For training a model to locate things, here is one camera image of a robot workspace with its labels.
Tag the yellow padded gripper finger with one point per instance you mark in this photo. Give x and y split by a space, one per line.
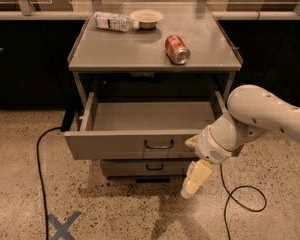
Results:
191 142
198 172

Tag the grey top drawer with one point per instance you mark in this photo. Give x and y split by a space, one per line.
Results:
141 130

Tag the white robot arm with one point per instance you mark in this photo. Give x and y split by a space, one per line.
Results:
249 112

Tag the grey bottom drawer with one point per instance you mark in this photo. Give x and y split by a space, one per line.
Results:
144 167

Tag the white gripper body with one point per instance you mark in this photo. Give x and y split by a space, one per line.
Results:
208 148

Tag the red soda can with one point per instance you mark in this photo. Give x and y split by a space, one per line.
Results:
176 50

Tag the blue tape cross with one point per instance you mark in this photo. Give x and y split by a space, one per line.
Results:
62 229

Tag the clear plastic water bottle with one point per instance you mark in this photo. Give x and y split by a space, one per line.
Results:
114 22

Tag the grey drawer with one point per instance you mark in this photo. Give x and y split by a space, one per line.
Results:
141 130
144 167

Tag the beige paper bowl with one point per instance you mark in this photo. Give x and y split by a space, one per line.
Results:
147 18

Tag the grey metal drawer cabinet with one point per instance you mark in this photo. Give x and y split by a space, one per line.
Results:
134 67

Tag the white long counter rail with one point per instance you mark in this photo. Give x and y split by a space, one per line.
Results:
219 15

